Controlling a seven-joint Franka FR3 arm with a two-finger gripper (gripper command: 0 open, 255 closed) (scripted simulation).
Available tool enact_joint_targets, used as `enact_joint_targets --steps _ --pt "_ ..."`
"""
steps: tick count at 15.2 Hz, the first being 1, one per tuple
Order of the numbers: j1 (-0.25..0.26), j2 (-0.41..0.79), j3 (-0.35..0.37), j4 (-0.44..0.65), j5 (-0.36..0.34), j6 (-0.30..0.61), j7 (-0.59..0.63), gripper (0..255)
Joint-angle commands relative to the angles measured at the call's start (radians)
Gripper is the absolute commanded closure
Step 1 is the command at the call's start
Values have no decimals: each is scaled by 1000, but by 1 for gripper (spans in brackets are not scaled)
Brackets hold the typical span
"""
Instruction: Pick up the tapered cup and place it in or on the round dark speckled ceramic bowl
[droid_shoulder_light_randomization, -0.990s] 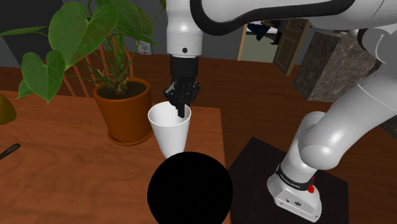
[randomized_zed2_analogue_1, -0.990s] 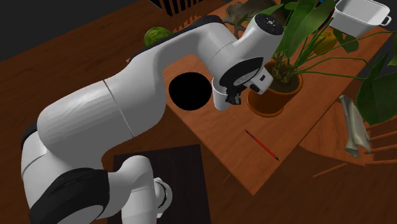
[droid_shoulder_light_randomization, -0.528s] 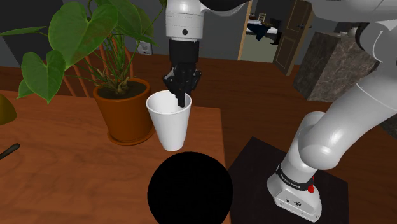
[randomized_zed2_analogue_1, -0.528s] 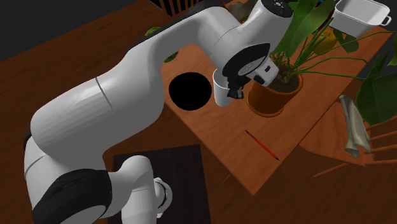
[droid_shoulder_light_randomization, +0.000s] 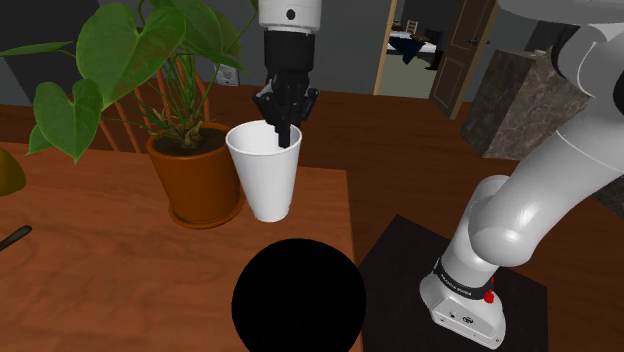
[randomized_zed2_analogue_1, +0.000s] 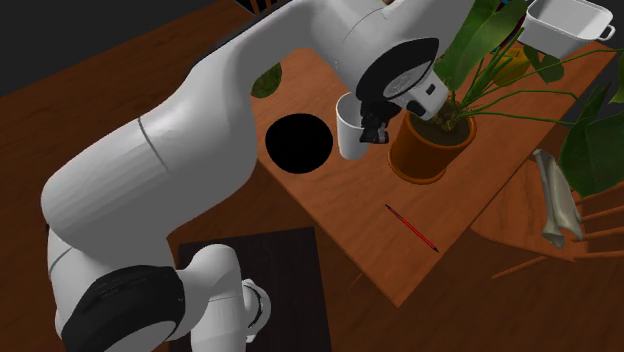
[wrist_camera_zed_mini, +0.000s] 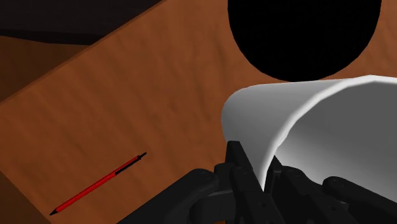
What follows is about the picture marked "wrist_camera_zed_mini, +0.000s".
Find white bowl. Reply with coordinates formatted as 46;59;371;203
221;74;397;202

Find black round plate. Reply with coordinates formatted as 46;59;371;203
227;0;382;83

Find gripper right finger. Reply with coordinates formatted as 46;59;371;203
264;156;397;224

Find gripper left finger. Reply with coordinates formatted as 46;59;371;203
118;140;284;224

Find brown wooden table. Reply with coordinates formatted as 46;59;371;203
0;0;397;224

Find red and black pen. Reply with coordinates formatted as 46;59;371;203
48;151;148;216

